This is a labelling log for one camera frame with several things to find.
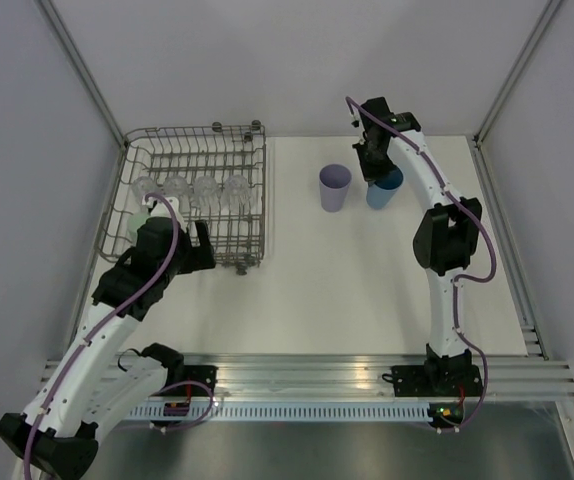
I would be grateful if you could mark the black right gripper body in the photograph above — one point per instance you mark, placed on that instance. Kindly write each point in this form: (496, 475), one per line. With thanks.
(374, 163)

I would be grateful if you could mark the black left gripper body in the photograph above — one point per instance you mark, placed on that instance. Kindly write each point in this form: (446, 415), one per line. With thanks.
(181, 265)

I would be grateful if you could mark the green plastic cup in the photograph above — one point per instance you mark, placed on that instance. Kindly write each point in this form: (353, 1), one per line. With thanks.
(134, 222)

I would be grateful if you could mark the blue plastic cup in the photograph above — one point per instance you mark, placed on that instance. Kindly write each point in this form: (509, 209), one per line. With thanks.
(381, 191)

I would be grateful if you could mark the lavender plastic cup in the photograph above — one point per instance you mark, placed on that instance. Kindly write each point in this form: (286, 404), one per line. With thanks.
(334, 182)

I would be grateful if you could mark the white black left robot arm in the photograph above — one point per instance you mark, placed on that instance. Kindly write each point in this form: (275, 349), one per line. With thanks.
(60, 431)

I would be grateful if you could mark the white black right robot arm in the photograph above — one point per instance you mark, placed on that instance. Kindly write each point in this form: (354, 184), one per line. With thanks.
(443, 246)

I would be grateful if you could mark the clear glass cup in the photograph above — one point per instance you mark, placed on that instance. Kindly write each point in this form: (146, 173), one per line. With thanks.
(141, 187)
(206, 194)
(177, 186)
(237, 193)

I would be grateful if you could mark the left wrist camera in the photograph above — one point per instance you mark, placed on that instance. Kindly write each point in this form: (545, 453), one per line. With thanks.
(157, 205)

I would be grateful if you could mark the grey wire dish rack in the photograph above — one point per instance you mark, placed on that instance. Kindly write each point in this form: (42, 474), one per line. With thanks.
(218, 150)

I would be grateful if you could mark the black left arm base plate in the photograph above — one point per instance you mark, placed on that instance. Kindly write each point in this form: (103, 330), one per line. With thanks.
(199, 377)

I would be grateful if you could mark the white slotted cable duct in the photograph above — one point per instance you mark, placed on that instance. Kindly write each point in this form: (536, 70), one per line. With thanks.
(406, 412)

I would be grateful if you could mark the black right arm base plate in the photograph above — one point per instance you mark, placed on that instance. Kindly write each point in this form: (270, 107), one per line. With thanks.
(411, 381)

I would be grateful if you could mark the aluminium mounting rail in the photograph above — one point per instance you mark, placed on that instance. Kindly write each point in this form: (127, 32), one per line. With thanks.
(358, 377)

